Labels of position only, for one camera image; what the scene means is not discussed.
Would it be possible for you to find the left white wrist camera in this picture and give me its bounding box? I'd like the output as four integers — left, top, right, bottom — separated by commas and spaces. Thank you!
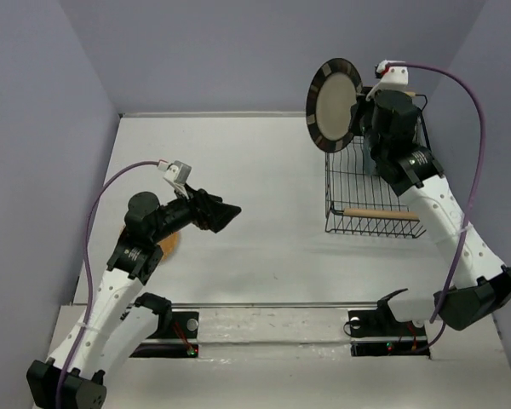
157, 160, 192, 196

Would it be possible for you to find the orange woven coaster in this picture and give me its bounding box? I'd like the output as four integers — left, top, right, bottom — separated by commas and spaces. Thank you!
158, 232, 181, 264

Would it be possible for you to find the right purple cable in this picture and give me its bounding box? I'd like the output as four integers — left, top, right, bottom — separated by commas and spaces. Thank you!
387, 62, 486, 325

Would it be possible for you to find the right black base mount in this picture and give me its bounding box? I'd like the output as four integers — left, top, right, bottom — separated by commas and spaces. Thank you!
342, 289, 431, 357

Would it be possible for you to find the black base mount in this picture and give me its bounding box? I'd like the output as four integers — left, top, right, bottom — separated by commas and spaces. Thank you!
342, 289, 431, 357
130, 311, 199, 359

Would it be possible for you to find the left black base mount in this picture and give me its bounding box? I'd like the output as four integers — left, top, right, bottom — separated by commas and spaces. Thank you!
130, 311, 199, 359

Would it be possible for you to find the teal plate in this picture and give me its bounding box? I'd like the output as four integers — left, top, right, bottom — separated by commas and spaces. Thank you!
363, 145, 378, 176

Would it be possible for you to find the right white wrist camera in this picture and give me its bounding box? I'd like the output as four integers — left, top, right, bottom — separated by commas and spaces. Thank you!
365, 60, 409, 101

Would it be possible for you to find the black wire dish rack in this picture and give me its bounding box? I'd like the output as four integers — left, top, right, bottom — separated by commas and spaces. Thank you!
325, 90, 434, 239

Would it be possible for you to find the purple cable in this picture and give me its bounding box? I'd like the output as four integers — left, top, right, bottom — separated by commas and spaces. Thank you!
387, 62, 486, 325
55, 159, 163, 408

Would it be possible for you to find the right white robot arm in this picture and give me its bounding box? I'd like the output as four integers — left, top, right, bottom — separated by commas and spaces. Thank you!
349, 89, 511, 331

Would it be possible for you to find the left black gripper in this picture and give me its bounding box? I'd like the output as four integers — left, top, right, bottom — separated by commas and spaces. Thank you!
150, 182, 239, 243

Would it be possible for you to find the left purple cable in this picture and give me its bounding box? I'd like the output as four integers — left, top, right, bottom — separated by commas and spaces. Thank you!
55, 159, 163, 408

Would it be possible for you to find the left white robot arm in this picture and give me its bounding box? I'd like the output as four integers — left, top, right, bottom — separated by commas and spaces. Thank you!
26, 189, 241, 408

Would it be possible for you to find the black rimmed plate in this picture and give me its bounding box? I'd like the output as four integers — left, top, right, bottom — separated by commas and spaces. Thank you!
305, 58, 363, 153

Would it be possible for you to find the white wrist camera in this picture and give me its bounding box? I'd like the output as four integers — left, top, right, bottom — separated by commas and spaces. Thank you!
157, 160, 192, 196
365, 60, 409, 101

